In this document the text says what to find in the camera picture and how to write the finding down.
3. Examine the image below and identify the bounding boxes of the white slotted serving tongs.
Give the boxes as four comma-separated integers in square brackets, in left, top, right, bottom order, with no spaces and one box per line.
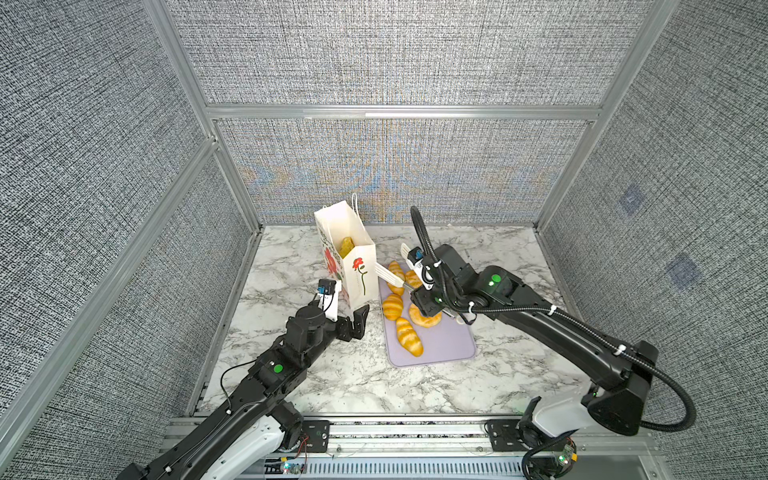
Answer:
[375,243,464,324]

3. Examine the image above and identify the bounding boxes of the white paper bag red flower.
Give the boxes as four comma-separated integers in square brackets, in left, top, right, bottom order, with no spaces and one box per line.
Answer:
[314,195,379,310]

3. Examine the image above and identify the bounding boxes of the round golden pastry bottom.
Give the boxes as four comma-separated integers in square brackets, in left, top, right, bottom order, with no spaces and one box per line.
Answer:
[338,236,355,259]

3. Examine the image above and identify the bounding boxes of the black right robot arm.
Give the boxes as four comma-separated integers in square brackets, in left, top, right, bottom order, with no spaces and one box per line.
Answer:
[404,244,658,448]

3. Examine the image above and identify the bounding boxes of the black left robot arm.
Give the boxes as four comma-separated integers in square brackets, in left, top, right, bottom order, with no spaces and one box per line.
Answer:
[118,302,370,479]

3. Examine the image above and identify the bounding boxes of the twisted golden bread roll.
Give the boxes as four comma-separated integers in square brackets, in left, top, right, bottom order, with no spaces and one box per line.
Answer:
[405,270,423,290]

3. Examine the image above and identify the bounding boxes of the small striped croissant left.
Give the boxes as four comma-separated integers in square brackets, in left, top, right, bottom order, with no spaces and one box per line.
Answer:
[381,293,404,321]

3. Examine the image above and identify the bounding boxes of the lavender plastic tray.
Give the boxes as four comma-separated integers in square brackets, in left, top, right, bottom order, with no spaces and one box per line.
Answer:
[379,261,476,368]

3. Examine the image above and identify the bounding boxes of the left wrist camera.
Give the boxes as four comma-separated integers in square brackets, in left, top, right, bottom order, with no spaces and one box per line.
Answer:
[317,279,342,322]

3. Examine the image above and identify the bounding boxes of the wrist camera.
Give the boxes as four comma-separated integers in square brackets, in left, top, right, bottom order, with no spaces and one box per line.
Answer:
[317,279,342,322]
[402,246,424,275]

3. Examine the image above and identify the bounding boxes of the golden ring donut bread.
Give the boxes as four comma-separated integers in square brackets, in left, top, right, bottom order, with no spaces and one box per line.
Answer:
[409,304,442,328]

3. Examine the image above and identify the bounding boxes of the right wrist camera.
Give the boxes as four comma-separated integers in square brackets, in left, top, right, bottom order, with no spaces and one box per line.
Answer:
[402,246,424,275]

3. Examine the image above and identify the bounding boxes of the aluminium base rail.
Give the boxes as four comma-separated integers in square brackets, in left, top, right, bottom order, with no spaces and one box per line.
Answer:
[149,413,673,480]

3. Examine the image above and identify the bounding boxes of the black corrugated cable conduit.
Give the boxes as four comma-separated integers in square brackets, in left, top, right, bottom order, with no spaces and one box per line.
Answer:
[409,205,697,480]

